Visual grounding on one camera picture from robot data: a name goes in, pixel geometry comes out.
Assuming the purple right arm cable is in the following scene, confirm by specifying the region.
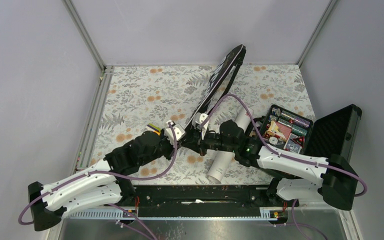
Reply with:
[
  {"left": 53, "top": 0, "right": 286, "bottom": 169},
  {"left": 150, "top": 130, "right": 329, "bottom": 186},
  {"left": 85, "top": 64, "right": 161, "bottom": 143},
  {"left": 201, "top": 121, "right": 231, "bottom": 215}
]
[{"left": 199, "top": 93, "right": 368, "bottom": 240}]

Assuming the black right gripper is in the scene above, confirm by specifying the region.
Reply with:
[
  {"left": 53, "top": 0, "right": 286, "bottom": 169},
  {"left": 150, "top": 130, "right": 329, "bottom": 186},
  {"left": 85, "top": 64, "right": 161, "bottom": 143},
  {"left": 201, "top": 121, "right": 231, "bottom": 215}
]
[{"left": 182, "top": 126, "right": 237, "bottom": 157}]

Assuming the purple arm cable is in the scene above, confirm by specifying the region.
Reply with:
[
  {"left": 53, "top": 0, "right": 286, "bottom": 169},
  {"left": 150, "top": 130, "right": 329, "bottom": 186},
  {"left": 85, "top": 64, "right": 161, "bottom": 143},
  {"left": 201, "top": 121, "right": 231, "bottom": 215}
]
[
  {"left": 199, "top": 93, "right": 368, "bottom": 240},
  {"left": 17, "top": 120, "right": 179, "bottom": 240}
]

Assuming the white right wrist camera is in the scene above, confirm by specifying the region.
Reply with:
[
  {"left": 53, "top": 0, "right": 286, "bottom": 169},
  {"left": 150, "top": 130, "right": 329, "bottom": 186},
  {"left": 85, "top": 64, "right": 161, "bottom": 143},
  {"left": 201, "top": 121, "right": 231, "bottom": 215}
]
[{"left": 192, "top": 112, "right": 209, "bottom": 140}]

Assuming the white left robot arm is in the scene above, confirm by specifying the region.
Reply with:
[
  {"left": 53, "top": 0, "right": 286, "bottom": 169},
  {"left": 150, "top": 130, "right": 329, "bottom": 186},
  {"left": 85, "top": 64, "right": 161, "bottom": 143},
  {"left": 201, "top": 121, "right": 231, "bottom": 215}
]
[{"left": 26, "top": 127, "right": 185, "bottom": 232}]

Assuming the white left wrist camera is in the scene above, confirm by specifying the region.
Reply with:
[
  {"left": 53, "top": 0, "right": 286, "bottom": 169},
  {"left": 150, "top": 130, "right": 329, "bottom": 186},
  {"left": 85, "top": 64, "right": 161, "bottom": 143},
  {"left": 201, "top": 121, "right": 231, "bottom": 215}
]
[{"left": 164, "top": 120, "right": 186, "bottom": 143}]

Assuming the black poker chip case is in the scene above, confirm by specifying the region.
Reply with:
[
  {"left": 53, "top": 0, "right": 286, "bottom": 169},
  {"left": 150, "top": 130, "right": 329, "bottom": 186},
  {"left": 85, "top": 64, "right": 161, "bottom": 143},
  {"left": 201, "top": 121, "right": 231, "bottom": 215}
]
[{"left": 255, "top": 104, "right": 362, "bottom": 174}]

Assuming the white shuttlecock tube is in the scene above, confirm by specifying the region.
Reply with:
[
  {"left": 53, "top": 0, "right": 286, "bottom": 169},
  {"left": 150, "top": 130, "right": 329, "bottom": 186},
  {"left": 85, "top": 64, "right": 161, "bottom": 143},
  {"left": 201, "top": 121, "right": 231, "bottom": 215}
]
[{"left": 206, "top": 108, "right": 251, "bottom": 184}]

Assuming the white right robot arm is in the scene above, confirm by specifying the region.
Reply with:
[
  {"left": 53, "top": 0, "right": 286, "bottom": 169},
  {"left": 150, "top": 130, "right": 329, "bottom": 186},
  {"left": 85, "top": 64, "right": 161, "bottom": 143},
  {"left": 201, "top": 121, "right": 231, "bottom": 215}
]
[{"left": 190, "top": 120, "right": 359, "bottom": 211}]

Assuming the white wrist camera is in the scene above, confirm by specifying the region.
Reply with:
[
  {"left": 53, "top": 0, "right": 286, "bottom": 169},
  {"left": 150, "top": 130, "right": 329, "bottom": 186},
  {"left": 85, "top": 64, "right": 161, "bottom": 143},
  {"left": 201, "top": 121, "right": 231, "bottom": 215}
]
[
  {"left": 192, "top": 112, "right": 209, "bottom": 140},
  {"left": 164, "top": 120, "right": 186, "bottom": 143}
]

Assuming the black racket bag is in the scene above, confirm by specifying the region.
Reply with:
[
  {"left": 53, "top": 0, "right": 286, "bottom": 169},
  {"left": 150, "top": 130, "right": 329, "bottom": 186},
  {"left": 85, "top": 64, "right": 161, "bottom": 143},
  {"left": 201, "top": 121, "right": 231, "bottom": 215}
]
[{"left": 180, "top": 44, "right": 247, "bottom": 149}]

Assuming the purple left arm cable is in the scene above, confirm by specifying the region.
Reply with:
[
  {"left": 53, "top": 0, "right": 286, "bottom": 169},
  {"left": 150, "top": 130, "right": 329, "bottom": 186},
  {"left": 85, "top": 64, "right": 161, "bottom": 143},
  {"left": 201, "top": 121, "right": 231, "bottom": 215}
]
[{"left": 17, "top": 120, "right": 179, "bottom": 240}]

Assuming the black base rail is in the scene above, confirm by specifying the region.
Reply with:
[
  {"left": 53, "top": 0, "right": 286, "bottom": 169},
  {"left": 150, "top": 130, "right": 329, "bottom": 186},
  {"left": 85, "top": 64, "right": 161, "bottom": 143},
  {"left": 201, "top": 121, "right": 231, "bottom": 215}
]
[{"left": 116, "top": 185, "right": 293, "bottom": 219}]

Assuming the yellow orange small toy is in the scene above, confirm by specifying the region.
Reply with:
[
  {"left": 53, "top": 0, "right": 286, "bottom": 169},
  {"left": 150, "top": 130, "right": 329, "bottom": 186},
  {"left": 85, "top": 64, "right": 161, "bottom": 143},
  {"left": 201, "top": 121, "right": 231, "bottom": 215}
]
[{"left": 146, "top": 123, "right": 162, "bottom": 136}]

